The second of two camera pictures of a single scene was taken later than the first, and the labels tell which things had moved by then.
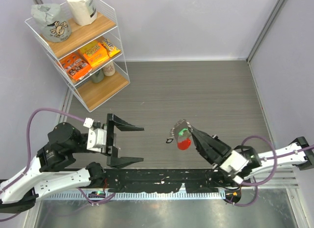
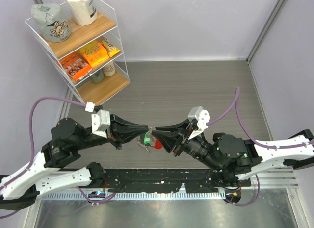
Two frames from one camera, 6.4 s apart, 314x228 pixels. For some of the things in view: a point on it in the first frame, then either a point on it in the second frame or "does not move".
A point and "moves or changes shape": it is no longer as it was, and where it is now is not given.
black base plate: [147, 180] does not move
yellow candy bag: [111, 50] does not move
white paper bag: [83, 10] does not move
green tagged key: [181, 132] moves or changes shape
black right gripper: [217, 145] → [182, 125]
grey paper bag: [54, 22] does not move
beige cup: [110, 69] does not move
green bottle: [98, 76] does not move
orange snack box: [76, 66] does not move
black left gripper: [112, 148] → [118, 135]
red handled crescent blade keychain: [183, 142] moves or changes shape
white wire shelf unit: [92, 58] does not move
